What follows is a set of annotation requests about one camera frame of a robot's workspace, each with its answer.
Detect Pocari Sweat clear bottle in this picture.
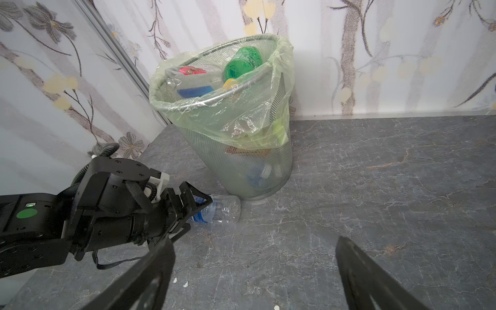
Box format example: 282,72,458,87
190,195,241,224

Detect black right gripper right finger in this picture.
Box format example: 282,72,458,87
335,236,427,309

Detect green Sprite bottle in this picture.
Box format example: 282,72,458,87
222,46,263,90

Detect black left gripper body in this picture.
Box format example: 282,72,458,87
127,189,186,246

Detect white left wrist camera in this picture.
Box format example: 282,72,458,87
149,172,170,204

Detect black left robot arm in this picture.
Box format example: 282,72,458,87
1,143,213,278

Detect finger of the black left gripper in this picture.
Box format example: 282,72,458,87
168,222,191,244
180,182,213,223

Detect clear bottle blue cap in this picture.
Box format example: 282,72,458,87
165,65,224,98

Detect mesh bin with green liner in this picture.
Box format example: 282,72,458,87
149,34,295,200

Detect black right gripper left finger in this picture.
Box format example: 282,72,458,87
83,238,176,309

